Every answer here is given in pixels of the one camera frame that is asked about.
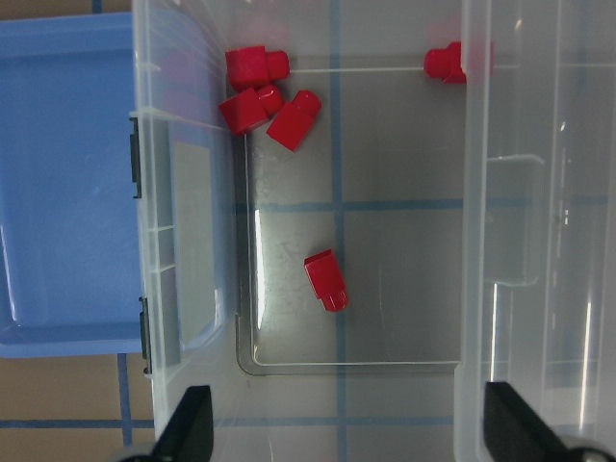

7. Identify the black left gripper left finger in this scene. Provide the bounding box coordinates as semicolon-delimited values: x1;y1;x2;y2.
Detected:
150;385;214;461

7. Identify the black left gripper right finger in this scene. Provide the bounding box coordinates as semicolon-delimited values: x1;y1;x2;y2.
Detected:
483;382;578;461

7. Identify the blue plastic tray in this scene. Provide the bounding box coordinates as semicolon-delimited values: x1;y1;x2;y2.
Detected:
1;13;141;358

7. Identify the red block box centre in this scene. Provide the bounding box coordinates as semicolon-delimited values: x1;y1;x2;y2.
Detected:
304;248;348;313

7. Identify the clear plastic storage box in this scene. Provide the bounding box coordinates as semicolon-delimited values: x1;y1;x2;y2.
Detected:
132;1;615;461

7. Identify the red block tilted middle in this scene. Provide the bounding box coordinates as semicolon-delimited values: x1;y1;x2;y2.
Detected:
266;90;321;152

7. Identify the red block left corner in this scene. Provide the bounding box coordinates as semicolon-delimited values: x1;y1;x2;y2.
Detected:
218;85;284;136

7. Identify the red block corner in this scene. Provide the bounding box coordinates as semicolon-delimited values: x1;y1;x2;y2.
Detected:
225;45;291;91
218;85;284;136

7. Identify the red block top corner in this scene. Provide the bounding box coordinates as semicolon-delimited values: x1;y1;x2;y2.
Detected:
225;45;291;91

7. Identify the red block far right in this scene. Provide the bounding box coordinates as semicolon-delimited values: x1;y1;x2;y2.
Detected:
423;40;495;85

